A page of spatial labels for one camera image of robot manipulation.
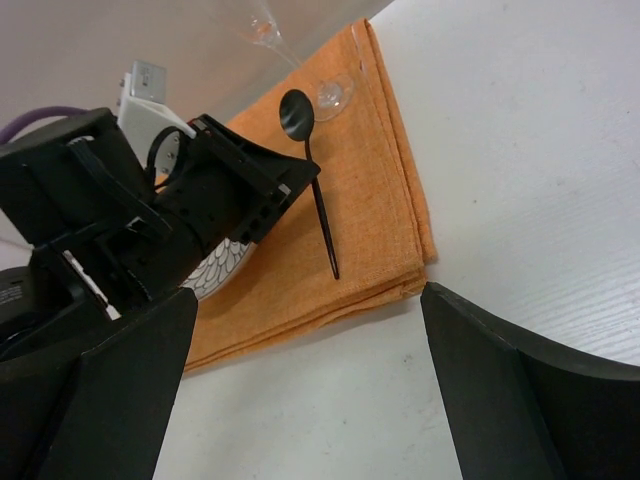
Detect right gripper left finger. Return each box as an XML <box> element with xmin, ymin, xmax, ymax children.
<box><xmin>1</xmin><ymin>289</ymin><xmax>198</xmax><ymax>479</ymax></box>

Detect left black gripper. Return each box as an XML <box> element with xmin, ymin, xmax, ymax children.
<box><xmin>1</xmin><ymin>108</ymin><xmax>320</xmax><ymax>359</ymax></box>

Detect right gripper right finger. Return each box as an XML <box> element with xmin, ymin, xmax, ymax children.
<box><xmin>421</xmin><ymin>282</ymin><xmax>639</xmax><ymax>479</ymax></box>

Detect patterned ceramic plate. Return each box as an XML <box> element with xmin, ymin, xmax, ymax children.
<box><xmin>182</xmin><ymin>239</ymin><xmax>255</xmax><ymax>301</ymax></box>

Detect orange cloth placemat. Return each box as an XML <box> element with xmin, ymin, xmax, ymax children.
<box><xmin>185</xmin><ymin>19</ymin><xmax>437</xmax><ymax>373</ymax></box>

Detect black spoon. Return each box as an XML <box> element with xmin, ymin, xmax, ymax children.
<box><xmin>278</xmin><ymin>88</ymin><xmax>341</xmax><ymax>281</ymax></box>

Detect clear wine glass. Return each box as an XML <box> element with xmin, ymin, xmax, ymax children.
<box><xmin>234</xmin><ymin>1</ymin><xmax>357</xmax><ymax>122</ymax></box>

